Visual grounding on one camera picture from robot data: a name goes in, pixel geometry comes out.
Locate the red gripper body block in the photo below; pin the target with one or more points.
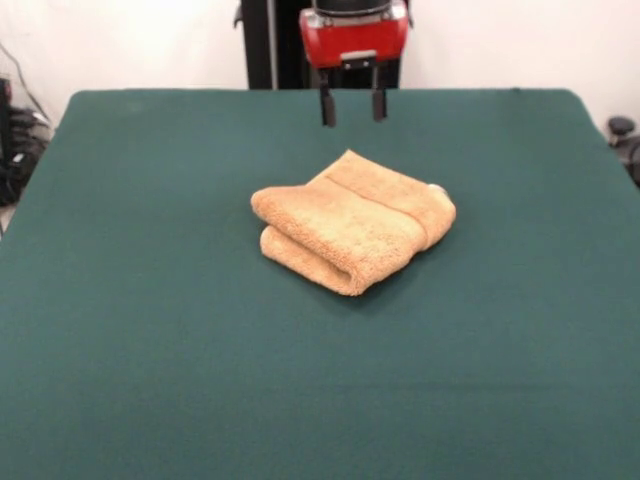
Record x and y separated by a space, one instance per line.
350 37

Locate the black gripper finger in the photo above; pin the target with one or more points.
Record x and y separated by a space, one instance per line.
328 107
379 102

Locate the tan terry towel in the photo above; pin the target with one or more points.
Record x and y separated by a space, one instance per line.
360 225

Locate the grey black tripod base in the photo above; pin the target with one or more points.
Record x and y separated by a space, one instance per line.
20 150
621 125

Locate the dark green table cloth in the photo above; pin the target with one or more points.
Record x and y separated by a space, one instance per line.
200 325

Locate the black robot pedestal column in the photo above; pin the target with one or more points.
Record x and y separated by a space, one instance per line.
260 50

